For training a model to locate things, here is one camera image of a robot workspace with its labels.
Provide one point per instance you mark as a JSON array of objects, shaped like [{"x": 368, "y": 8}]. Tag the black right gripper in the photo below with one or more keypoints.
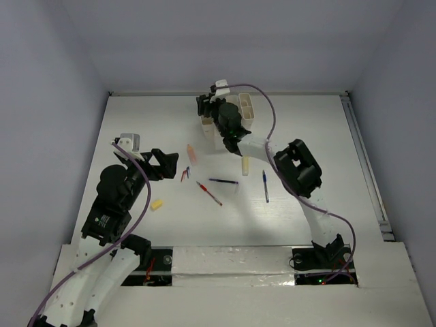
[{"x": 204, "y": 100}]

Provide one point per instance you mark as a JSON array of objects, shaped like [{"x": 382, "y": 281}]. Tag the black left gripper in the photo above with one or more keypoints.
[{"x": 167, "y": 167}]

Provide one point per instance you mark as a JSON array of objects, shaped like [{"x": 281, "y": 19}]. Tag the yellow eraser block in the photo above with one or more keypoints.
[{"x": 156, "y": 205}]

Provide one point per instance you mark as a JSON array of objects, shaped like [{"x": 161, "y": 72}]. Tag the yellow highlighter marker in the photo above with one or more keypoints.
[{"x": 245, "y": 166}]

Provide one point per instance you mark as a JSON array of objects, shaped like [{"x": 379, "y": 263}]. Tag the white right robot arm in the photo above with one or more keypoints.
[{"x": 298, "y": 171}]

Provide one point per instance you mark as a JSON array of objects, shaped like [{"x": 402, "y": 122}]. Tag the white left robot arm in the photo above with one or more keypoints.
[{"x": 108, "y": 250}]

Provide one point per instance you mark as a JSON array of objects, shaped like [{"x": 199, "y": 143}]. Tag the red pen cap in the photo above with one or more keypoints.
[{"x": 183, "y": 175}]

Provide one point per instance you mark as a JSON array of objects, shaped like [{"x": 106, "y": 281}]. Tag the pink highlighter marker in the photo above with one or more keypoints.
[{"x": 191, "y": 155}]

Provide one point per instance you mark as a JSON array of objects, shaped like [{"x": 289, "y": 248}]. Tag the white perforated organizer basket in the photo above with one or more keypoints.
[{"x": 209, "y": 128}]

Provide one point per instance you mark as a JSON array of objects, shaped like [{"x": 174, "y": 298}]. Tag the red gel pen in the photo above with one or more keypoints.
[{"x": 209, "y": 193}]

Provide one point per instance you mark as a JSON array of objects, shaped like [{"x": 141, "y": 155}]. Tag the purple gel pen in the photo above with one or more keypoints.
[{"x": 218, "y": 180}]

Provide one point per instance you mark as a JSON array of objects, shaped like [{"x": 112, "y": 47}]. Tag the clear pen cap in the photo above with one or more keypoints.
[{"x": 237, "y": 187}]

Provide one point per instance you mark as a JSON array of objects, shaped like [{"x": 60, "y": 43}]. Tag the blue ballpoint pen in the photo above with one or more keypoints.
[{"x": 264, "y": 178}]

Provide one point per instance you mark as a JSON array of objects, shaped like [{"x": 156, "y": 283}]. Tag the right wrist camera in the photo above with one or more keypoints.
[{"x": 219, "y": 89}]

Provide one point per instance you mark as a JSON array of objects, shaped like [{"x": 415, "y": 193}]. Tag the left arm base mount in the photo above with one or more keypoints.
[{"x": 157, "y": 272}]

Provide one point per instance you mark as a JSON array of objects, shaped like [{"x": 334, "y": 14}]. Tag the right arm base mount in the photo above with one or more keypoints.
[{"x": 316, "y": 265}]

